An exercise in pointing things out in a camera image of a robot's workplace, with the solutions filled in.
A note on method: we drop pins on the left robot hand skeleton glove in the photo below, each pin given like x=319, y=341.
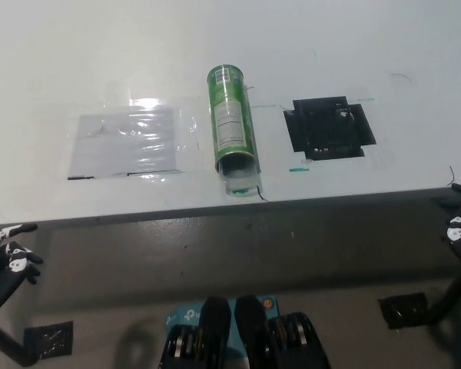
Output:
x=7, y=269

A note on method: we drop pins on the clear plastic chips tray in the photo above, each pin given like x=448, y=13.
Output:
x=240, y=181

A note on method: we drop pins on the green chips can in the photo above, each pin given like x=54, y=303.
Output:
x=230, y=115

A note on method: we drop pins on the black floor tape patch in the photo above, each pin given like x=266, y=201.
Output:
x=403, y=309
x=48, y=340

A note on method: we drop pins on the clear taped plastic sheet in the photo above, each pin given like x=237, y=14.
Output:
x=119, y=142

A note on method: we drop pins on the black tape square patch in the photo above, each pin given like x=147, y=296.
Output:
x=326, y=127

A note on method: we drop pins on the short teal tape strip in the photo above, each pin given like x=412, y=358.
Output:
x=299, y=169

